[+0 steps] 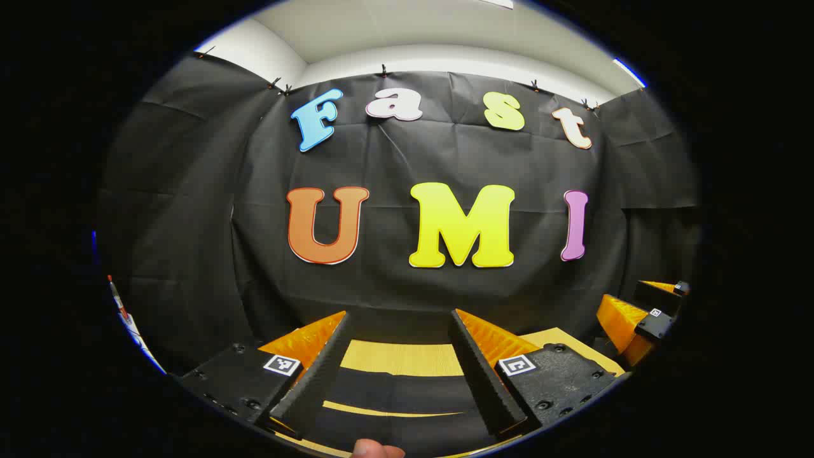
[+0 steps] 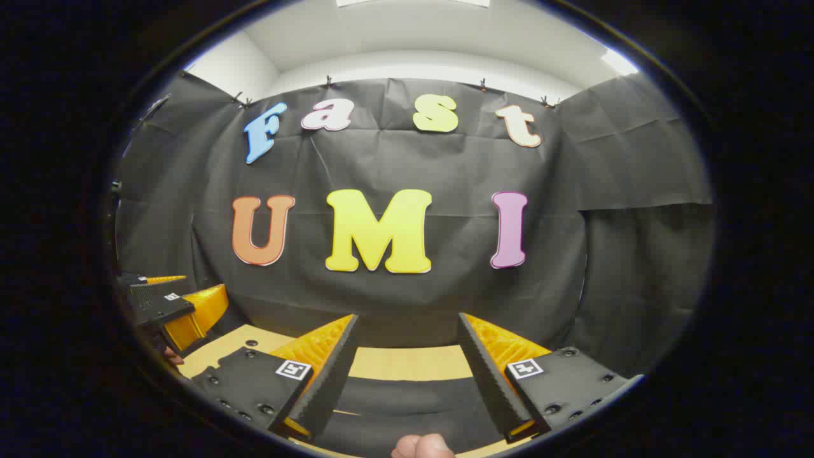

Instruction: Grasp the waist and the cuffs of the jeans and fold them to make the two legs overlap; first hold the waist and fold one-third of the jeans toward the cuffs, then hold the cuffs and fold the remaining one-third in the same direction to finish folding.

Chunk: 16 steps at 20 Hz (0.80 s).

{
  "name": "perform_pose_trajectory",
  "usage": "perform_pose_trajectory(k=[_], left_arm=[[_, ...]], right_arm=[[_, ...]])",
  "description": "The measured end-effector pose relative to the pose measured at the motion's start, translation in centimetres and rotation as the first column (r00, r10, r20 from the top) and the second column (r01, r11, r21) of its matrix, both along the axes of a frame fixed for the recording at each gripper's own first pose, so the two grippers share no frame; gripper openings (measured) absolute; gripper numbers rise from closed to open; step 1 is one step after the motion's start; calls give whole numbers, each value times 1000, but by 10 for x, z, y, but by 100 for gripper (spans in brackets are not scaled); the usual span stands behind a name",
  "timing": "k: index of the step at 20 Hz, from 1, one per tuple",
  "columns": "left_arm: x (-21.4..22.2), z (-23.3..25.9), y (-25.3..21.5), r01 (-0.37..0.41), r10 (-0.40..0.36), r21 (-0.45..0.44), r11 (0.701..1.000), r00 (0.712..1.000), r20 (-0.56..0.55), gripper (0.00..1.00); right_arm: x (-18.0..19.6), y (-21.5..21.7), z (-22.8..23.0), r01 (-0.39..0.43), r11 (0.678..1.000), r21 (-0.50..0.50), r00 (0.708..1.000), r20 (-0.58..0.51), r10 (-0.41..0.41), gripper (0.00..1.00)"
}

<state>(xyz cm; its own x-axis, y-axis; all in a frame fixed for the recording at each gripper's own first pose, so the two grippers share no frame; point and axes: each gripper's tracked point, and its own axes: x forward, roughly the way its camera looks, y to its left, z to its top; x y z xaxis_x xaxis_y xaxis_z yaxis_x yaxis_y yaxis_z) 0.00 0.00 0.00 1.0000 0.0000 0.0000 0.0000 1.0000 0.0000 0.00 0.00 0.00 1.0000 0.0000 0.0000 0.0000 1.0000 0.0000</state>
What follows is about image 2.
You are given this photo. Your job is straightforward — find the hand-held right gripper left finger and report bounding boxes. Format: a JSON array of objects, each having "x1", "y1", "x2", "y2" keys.
[{"x1": 191, "y1": 314, "x2": 360, "y2": 444}]

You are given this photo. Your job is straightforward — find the ceiling light panel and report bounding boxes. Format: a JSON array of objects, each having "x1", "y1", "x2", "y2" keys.
[{"x1": 600, "y1": 49, "x2": 640, "y2": 78}]

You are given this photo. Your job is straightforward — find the black backdrop cloth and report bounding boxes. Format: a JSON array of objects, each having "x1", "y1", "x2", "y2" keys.
[{"x1": 114, "y1": 70, "x2": 716, "y2": 382}]

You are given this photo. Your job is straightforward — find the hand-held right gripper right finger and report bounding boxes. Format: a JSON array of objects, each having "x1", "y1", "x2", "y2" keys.
[{"x1": 457, "y1": 312, "x2": 644, "y2": 444}]

